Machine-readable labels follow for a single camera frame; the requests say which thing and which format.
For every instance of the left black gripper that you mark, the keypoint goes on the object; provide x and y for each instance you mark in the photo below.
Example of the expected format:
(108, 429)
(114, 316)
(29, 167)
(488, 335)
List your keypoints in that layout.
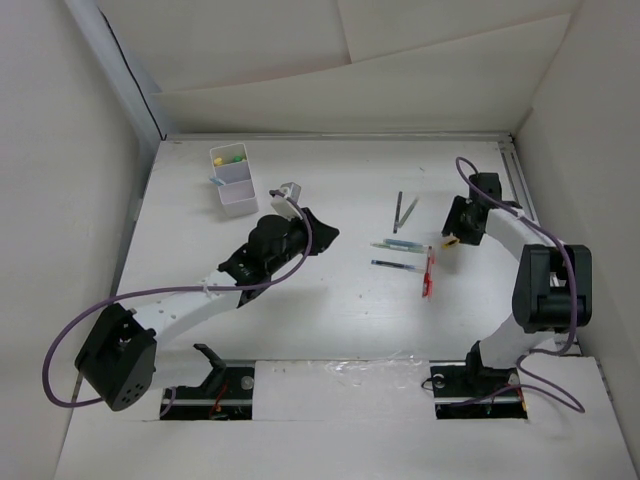
(322, 236)

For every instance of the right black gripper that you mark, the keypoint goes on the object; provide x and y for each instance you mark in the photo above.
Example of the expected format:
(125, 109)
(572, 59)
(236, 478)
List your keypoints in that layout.
(461, 203)

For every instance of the yellow utility knife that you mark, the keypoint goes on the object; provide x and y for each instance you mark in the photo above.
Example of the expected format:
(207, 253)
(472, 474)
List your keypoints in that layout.
(450, 243)

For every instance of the dark blue pen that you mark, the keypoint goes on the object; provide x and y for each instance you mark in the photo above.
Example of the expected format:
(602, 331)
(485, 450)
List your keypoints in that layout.
(394, 265)

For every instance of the black pen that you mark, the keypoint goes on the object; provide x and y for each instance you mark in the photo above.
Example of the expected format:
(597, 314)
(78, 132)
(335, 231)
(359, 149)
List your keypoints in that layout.
(397, 213)

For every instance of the red pen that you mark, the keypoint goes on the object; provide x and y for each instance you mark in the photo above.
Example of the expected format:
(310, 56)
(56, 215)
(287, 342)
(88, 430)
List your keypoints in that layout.
(427, 285)

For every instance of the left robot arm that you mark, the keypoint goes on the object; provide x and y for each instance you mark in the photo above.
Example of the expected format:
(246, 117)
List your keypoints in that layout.
(118, 358)

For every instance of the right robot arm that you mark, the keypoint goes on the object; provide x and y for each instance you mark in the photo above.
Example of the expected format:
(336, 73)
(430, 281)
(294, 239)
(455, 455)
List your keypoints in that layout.
(553, 287)

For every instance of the green pen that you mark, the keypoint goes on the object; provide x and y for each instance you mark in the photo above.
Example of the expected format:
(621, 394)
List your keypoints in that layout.
(410, 249)

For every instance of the light blue marker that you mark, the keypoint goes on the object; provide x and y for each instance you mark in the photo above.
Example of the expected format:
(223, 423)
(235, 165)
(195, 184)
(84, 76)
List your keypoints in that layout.
(407, 244)

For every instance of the white three-compartment organizer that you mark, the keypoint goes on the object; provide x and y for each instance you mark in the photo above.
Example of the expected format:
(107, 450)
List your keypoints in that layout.
(237, 196)

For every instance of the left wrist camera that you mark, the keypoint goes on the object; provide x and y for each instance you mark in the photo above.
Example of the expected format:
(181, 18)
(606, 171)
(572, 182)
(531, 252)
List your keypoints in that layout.
(284, 200)

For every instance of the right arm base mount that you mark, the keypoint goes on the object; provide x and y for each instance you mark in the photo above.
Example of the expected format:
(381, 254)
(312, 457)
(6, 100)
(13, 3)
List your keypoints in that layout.
(468, 390)

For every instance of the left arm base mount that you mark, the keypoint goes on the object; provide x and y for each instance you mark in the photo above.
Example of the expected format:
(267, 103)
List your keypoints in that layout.
(223, 392)

